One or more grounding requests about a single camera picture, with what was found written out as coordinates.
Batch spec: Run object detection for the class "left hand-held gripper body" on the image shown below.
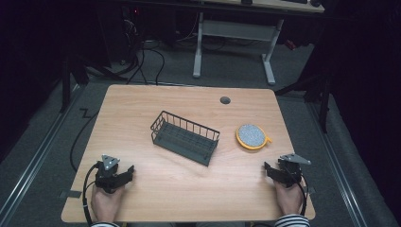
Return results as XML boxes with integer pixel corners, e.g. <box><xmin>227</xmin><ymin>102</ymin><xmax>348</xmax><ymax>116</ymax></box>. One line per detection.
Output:
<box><xmin>94</xmin><ymin>153</ymin><xmax>125</xmax><ymax>194</ymax></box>

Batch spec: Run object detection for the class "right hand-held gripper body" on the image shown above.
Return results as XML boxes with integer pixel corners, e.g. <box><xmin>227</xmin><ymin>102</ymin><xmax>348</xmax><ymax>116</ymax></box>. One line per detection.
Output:
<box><xmin>276</xmin><ymin>152</ymin><xmax>312</xmax><ymax>189</ymax></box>

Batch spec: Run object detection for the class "person's right hand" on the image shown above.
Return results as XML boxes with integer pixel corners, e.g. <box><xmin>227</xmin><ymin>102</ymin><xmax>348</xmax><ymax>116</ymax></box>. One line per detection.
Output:
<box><xmin>273</xmin><ymin>180</ymin><xmax>305</xmax><ymax>217</ymax></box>

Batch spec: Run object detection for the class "round yellow grey sponge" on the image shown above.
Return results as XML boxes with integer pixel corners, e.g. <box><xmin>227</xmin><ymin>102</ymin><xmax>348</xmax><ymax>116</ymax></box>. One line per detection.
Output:
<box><xmin>235</xmin><ymin>123</ymin><xmax>273</xmax><ymax>151</ymax></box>

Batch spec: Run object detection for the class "grey tape strip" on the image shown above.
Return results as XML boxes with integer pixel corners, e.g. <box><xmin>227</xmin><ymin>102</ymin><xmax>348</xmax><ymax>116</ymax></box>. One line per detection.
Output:
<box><xmin>59</xmin><ymin>189</ymin><xmax>82</xmax><ymax>200</ymax></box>

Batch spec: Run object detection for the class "striped right sleeve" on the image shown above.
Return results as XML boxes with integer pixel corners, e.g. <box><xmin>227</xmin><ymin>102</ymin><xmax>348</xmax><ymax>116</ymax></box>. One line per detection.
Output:
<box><xmin>273</xmin><ymin>214</ymin><xmax>311</xmax><ymax>227</ymax></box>

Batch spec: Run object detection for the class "striped sleeve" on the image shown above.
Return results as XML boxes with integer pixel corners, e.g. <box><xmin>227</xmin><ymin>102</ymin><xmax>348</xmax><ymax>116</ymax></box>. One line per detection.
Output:
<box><xmin>273</xmin><ymin>214</ymin><xmax>311</xmax><ymax>227</ymax></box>
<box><xmin>89</xmin><ymin>221</ymin><xmax>121</xmax><ymax>227</ymax></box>

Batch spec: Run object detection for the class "striped left sleeve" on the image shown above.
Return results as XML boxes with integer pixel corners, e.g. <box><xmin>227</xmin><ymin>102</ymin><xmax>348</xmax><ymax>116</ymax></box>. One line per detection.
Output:
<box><xmin>89</xmin><ymin>221</ymin><xmax>121</xmax><ymax>227</ymax></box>

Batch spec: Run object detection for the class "black metal stand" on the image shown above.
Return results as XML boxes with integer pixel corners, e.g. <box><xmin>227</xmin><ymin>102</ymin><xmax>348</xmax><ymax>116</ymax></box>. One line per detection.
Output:
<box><xmin>274</xmin><ymin>70</ymin><xmax>332</xmax><ymax>134</ymax></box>
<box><xmin>59</xmin><ymin>46</ymin><xmax>91</xmax><ymax>114</ymax></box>

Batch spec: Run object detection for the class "white-framed wooden desk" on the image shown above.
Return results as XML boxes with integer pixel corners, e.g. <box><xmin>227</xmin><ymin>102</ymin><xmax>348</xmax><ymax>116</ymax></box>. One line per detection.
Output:
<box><xmin>191</xmin><ymin>0</ymin><xmax>325</xmax><ymax>86</ymax></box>

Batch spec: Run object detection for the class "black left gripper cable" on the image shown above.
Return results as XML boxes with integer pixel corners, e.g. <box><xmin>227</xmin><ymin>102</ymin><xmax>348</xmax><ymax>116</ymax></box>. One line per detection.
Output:
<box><xmin>81</xmin><ymin>161</ymin><xmax>103</xmax><ymax>227</ymax></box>

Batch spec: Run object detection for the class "black floor cable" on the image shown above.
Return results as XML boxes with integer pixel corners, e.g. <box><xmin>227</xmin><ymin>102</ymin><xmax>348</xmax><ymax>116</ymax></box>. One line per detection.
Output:
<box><xmin>69</xmin><ymin>108</ymin><xmax>99</xmax><ymax>173</ymax></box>

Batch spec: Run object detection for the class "metal floor rail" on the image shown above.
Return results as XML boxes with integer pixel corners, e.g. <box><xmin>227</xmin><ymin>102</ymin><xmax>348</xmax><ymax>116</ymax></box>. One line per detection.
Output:
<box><xmin>0</xmin><ymin>83</ymin><xmax>83</xmax><ymax>221</ymax></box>
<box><xmin>306</xmin><ymin>102</ymin><xmax>369</xmax><ymax>227</ymax></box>

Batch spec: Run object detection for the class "dark grey wire basket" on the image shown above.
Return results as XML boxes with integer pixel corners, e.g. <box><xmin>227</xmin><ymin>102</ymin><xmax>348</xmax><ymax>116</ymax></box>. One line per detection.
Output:
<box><xmin>149</xmin><ymin>110</ymin><xmax>221</xmax><ymax>167</ymax></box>

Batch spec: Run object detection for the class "bundle of black cables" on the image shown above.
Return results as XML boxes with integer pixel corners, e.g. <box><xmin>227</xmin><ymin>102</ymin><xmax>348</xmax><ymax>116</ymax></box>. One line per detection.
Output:
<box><xmin>121</xmin><ymin>8</ymin><xmax>166</xmax><ymax>86</ymax></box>

